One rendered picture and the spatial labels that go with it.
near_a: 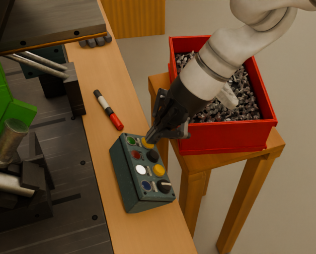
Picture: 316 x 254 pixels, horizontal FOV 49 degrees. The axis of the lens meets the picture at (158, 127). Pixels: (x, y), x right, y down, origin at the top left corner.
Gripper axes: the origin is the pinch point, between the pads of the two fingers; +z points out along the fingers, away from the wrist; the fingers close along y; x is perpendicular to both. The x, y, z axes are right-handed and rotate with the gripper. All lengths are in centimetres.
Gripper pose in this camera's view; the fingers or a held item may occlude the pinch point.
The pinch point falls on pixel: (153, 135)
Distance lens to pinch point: 69.7
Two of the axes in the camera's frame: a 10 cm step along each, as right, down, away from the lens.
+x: 7.8, 1.6, 6.0
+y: 3.1, 7.5, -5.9
